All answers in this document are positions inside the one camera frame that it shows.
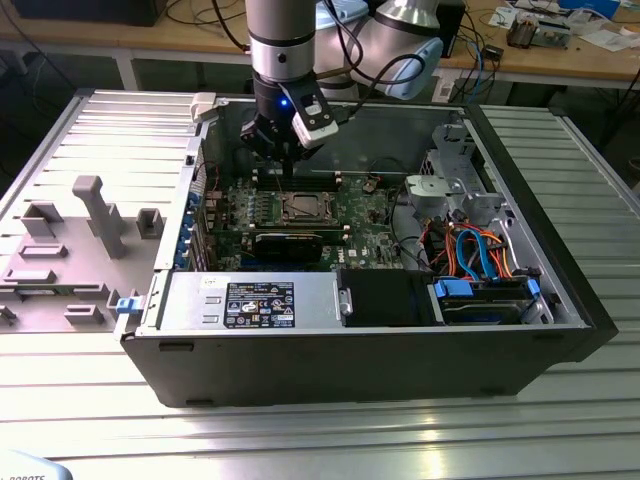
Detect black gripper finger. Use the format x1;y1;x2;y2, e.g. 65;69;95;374
238;116;291;177
288;141;316;177

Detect silver CPU plate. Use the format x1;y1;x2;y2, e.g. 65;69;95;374
293;196;325;217

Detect metal socket cover frame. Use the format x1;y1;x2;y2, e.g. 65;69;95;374
280;191;335;223

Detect black RAM slot bank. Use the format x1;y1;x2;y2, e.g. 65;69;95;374
254;172;344;193
244;221;349;239

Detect CPU socket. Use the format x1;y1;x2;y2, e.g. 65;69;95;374
279;190;336;224

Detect black graphics card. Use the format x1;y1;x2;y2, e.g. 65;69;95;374
253;230;324;264

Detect green motherboard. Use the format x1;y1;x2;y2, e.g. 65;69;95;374
207;172;406;274

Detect silver metal drive cage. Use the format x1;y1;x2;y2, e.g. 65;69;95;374
403;123;504;222

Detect white printed label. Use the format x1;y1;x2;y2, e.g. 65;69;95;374
433;74;456;104

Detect grey parts rack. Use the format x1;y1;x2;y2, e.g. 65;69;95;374
0;174;166;335

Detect silver power supply unit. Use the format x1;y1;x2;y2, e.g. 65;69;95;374
159;272;347;335

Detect large black box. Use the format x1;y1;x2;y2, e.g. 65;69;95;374
12;0;161;28

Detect wooden desk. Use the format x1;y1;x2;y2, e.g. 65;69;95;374
0;0;640;82

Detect black open PC case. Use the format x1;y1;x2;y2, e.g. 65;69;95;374
114;88;619;409

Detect hard disk in blue carrier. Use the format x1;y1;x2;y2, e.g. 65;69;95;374
432;277;542;327

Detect copper wound metal part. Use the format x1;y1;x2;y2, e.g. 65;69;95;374
507;13;540;50

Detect blue cardboard box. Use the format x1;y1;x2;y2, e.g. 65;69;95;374
558;0;621;17

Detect white paper sheets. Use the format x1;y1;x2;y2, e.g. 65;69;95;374
582;28;637;52

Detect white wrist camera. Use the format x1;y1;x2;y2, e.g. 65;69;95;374
279;82;340;150

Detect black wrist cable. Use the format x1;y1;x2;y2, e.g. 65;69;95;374
329;53;427;126

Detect blue hanging cable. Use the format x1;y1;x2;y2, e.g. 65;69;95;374
472;47;494;104

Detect blue flat data wire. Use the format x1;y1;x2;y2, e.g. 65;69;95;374
455;227;497;282

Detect orange wire bundle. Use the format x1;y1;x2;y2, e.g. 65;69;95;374
422;218;515;279

